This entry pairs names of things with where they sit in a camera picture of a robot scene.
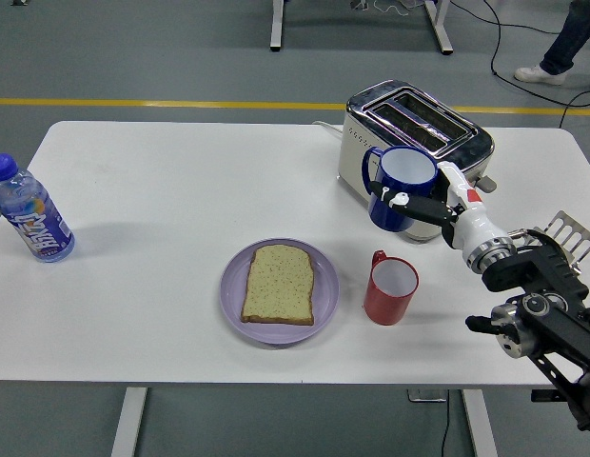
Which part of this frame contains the white toaster cord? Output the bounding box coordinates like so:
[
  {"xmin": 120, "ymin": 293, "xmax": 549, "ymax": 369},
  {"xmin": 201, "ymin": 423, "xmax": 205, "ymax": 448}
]
[{"xmin": 311, "ymin": 120, "xmax": 344, "ymax": 139}]

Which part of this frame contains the purple round plate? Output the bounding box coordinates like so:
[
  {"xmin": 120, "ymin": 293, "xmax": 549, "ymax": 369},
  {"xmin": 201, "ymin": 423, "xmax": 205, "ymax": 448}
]
[{"xmin": 219, "ymin": 237, "xmax": 342, "ymax": 346}]

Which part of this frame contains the white table leg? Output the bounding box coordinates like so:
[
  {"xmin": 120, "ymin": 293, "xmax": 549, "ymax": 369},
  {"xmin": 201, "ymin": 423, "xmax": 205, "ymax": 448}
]
[
  {"xmin": 110, "ymin": 387, "xmax": 148, "ymax": 457},
  {"xmin": 462, "ymin": 388, "xmax": 499, "ymax": 457}
]

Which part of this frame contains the thin black floor cable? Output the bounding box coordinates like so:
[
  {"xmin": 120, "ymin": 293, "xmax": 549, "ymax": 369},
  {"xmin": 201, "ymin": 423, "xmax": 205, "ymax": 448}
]
[{"xmin": 449, "ymin": 0, "xmax": 562, "ymax": 35}]

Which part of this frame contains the blue enamel cup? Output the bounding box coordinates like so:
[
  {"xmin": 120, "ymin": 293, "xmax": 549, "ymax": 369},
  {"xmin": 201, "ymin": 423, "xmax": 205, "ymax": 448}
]
[{"xmin": 361, "ymin": 145, "xmax": 439, "ymax": 233}]

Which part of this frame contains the slice of toast bread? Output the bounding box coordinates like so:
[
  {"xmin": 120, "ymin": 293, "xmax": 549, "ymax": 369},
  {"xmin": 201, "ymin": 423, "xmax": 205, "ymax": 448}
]
[{"xmin": 241, "ymin": 244, "xmax": 316, "ymax": 327}]

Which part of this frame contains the cream and chrome toaster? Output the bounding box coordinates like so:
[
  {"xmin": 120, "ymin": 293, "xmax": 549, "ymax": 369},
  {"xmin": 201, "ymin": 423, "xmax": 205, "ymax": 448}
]
[{"xmin": 336, "ymin": 79, "xmax": 499, "ymax": 244}]

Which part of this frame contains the black looping floor cable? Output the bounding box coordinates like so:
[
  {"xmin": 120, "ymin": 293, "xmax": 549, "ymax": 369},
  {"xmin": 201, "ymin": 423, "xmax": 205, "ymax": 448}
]
[{"xmin": 482, "ymin": 0, "xmax": 590, "ymax": 129}]

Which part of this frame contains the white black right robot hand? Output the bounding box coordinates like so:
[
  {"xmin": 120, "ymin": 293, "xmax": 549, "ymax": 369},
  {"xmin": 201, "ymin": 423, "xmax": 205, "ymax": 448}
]
[{"xmin": 370, "ymin": 161, "xmax": 513, "ymax": 253}]

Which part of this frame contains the white background desk leg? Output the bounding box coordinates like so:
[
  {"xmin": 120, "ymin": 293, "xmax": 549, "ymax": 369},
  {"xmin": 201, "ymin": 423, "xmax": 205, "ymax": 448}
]
[
  {"xmin": 423, "ymin": 0, "xmax": 454, "ymax": 55},
  {"xmin": 268, "ymin": 0, "xmax": 285, "ymax": 52}
]

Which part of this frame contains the silver metal toast rack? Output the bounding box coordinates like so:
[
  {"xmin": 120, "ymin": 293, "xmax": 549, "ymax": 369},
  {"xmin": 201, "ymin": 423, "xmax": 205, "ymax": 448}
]
[{"xmin": 544, "ymin": 210, "xmax": 590, "ymax": 266}]

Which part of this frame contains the grey under-table bracket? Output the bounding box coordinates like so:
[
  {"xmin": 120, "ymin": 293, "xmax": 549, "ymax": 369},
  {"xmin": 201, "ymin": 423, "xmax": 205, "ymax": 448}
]
[{"xmin": 407, "ymin": 389, "xmax": 448, "ymax": 404}]

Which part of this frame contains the white floor cable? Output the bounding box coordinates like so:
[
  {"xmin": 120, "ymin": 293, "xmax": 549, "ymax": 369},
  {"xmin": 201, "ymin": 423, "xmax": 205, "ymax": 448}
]
[{"xmin": 349, "ymin": 0, "xmax": 423, "ymax": 14}]

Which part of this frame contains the black cable under table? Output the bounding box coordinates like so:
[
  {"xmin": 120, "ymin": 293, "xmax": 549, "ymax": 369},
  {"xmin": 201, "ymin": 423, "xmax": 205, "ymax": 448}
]
[{"xmin": 440, "ymin": 390, "xmax": 453, "ymax": 457}]

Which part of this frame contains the person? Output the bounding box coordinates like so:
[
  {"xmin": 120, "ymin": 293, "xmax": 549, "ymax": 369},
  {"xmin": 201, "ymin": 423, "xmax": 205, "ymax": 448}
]
[{"xmin": 513, "ymin": 0, "xmax": 590, "ymax": 94}]

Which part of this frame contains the red enamel cup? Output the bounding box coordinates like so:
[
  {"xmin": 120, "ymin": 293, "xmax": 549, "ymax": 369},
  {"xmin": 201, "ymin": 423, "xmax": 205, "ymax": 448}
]
[{"xmin": 363, "ymin": 249, "xmax": 420, "ymax": 327}]

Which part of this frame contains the plastic bottle with blue label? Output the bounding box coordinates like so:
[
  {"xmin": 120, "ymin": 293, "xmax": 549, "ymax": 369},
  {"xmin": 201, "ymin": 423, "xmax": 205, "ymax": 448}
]
[{"xmin": 0, "ymin": 152, "xmax": 76, "ymax": 264}]

